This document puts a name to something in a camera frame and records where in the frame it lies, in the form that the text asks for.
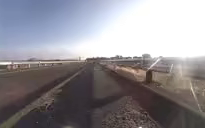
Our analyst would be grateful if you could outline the grey asphalt road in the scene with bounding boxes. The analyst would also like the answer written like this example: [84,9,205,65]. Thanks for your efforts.
[0,62,88,126]

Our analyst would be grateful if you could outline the pale roadside barrier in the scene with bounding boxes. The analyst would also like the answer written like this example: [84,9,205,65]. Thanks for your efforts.
[0,61,63,72]

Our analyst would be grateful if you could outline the dark asphalt path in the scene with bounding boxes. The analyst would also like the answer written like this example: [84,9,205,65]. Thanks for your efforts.
[13,63,164,128]

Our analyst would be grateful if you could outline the distant row of buildings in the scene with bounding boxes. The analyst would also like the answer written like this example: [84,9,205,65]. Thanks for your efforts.
[85,53,153,62]

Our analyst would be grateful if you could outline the low concrete wall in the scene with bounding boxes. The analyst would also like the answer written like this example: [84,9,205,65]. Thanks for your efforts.
[98,62,205,128]

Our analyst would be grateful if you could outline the pale kerb strip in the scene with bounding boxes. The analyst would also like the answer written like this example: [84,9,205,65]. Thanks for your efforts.
[0,63,89,128]

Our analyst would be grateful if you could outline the sandy gravel ground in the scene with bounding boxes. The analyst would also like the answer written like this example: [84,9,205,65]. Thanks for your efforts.
[104,63,205,116]

